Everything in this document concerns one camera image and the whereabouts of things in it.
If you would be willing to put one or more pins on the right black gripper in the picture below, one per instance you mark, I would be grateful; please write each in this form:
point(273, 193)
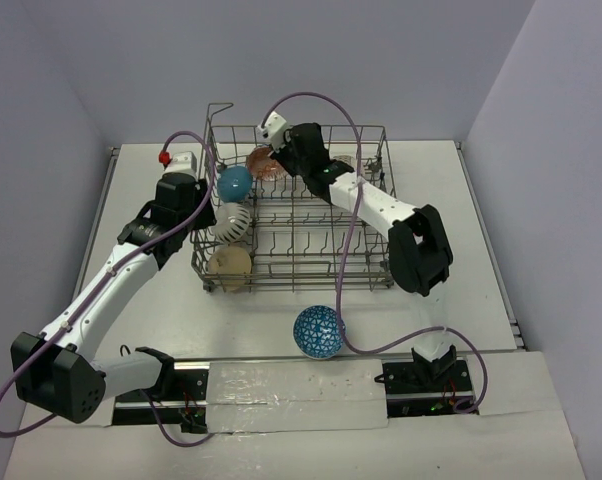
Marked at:
point(279, 156)

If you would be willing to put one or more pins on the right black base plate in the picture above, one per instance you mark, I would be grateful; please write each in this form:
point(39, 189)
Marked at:
point(407, 396)

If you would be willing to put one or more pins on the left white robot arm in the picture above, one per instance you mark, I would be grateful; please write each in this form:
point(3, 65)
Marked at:
point(57, 369)

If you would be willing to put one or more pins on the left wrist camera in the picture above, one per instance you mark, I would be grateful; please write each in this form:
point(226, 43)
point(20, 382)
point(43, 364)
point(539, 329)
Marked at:
point(184, 162)

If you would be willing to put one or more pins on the grey patterned bowl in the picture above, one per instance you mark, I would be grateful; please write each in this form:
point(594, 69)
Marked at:
point(344, 159)

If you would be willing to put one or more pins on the yellow bowl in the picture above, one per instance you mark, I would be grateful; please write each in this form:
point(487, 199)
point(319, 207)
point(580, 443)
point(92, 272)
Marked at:
point(230, 268)

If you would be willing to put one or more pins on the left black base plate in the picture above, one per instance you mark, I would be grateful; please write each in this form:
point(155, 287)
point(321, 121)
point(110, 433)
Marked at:
point(182, 404)

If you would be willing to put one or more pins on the plain blue bowl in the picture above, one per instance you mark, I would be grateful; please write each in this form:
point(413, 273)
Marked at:
point(234, 184)

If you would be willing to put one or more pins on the blue patterned bowl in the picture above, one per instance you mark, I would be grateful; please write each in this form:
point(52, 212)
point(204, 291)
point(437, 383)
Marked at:
point(316, 332)

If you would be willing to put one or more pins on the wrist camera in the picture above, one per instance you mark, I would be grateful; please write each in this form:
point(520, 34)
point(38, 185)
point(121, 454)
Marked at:
point(273, 130)
point(184, 162)

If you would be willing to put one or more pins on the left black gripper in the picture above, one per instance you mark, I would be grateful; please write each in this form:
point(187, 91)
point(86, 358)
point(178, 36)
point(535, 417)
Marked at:
point(201, 201)

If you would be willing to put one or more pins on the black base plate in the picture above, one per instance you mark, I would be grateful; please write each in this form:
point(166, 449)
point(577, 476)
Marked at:
point(407, 396)
point(182, 404)

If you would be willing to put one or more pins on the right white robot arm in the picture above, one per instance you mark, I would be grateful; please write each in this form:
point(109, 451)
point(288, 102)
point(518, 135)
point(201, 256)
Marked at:
point(419, 252)

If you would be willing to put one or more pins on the red patterned bowl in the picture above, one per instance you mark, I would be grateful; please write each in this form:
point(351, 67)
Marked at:
point(262, 166)

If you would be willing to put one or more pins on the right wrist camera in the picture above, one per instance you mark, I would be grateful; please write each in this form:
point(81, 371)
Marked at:
point(273, 130)

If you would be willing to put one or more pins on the grey wire dish rack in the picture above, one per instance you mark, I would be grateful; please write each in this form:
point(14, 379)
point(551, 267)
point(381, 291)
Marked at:
point(295, 240)

